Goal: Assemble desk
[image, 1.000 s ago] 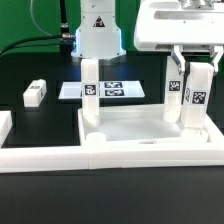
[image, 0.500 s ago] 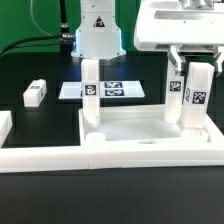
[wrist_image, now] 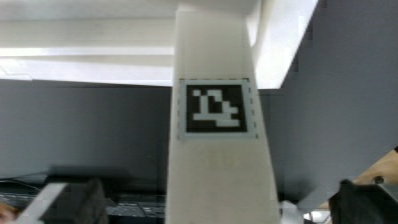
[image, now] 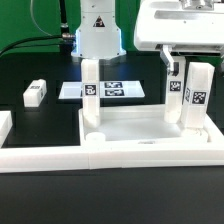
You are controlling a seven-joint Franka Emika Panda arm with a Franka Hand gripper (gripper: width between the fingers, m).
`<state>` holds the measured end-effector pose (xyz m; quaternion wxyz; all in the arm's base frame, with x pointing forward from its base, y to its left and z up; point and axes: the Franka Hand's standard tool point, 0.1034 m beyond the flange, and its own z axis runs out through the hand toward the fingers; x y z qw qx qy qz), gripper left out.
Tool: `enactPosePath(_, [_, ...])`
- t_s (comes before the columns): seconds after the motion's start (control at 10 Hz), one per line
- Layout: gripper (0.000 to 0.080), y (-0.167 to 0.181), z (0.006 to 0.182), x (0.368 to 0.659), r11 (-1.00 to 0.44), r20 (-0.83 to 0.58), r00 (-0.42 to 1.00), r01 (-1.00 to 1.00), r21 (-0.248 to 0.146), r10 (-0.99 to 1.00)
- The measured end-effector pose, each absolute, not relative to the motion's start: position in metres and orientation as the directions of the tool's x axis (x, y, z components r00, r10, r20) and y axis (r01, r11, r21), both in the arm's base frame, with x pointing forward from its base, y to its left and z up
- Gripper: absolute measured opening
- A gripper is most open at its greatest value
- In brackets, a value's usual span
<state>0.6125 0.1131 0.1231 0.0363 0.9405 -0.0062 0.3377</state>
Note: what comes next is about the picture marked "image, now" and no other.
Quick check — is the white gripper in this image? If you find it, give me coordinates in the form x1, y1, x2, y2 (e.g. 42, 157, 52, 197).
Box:
134, 0, 224, 76

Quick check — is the white desk top tray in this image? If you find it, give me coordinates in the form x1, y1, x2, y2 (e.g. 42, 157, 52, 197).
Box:
79, 105, 224, 145

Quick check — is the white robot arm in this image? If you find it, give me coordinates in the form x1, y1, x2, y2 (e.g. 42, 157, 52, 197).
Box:
72, 0, 224, 76

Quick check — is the fiducial marker plate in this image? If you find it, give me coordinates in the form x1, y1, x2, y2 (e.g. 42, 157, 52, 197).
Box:
59, 81, 145, 100

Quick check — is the white U-shaped fence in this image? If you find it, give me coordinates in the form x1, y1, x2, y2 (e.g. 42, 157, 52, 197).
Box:
0, 111, 224, 173

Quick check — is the grey thin cable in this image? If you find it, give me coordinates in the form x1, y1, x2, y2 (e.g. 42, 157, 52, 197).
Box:
28, 0, 54, 37

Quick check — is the black cable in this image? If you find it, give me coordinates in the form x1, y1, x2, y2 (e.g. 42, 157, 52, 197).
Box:
0, 32, 76, 56

